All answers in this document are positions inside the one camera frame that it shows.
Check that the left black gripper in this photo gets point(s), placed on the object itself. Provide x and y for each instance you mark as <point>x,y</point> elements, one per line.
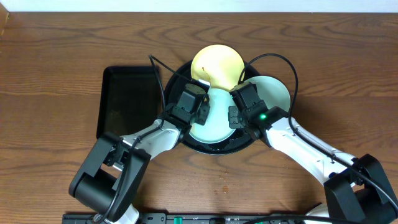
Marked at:
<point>203,113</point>

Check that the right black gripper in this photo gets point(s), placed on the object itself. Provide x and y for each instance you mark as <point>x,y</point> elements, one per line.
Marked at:
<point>234,122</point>

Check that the light green plate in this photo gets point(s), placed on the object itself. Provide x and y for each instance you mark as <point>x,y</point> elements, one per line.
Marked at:
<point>272,91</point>
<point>216,127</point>

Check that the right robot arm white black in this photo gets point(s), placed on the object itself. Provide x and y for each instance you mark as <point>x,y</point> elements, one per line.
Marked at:
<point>357,190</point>

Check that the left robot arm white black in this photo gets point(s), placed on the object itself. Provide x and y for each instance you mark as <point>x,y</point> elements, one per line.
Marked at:
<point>108,179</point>

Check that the black round tray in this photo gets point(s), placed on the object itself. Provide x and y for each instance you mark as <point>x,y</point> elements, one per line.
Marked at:
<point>174,88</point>

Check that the black rectangular tray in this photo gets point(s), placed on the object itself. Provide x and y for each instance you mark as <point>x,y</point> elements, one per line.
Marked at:
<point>130,100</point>

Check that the yellow plate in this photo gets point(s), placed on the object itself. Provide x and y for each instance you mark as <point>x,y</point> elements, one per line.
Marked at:
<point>219,65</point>

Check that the black equipment rail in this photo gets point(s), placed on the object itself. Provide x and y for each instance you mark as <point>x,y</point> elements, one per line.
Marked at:
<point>202,218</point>

